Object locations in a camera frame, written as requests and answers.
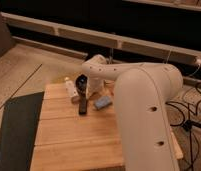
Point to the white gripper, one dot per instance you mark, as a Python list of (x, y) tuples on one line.
[(84, 87)]

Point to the blue sponge block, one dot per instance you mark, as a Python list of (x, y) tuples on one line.
[(102, 102)]

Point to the brown chair corner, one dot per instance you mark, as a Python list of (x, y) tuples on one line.
[(6, 40)]

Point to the white shelf rail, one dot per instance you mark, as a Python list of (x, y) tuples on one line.
[(133, 45)]

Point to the dark floor mat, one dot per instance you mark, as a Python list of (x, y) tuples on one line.
[(18, 131)]

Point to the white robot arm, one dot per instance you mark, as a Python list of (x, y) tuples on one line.
[(140, 93)]

